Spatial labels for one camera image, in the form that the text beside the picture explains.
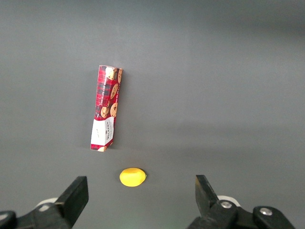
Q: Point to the red tartan cookie box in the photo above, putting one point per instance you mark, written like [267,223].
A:
[106,107]

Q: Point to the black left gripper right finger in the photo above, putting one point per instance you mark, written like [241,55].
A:
[209,207]

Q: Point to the yellow lemon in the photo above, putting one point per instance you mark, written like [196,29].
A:
[132,177]

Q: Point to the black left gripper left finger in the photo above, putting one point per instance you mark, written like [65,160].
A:
[69,205]

